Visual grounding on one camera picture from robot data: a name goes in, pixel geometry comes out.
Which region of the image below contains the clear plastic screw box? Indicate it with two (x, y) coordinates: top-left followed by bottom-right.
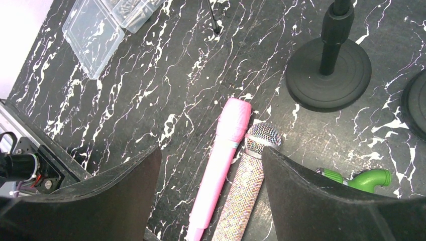
(62, 0), (163, 79)

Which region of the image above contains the pink microphone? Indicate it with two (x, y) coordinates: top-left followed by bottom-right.
(185, 98), (251, 241)

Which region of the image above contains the green plastic tool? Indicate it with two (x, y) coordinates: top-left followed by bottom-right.
(316, 168), (392, 193)

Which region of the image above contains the black round-base shock-mount stand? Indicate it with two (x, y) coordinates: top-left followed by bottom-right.
(285, 1), (372, 112)

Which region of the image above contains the black round-base clip stand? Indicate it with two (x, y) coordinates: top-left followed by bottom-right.
(400, 69), (425, 142)

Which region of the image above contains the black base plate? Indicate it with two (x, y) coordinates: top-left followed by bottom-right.
(1, 100), (92, 195)

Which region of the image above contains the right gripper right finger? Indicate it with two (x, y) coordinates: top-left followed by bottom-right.
(262, 147), (425, 240)

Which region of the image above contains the rhinestone glitter microphone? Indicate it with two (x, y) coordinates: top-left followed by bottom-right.
(212, 123), (281, 240)

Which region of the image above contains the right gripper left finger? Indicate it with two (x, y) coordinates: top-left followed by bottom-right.
(1, 147), (162, 240)

